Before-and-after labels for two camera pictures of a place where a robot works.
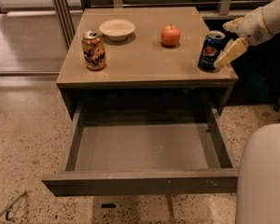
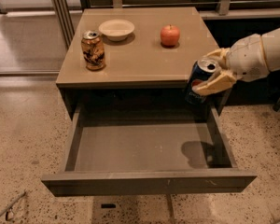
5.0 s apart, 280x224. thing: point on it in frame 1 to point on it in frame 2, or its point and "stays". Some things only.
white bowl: [117, 29] stays
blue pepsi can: [214, 43] to [203, 68]
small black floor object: [108, 205] stays
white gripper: [254, 26] to [246, 59]
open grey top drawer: [131, 149] stays
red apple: [170, 35] stays
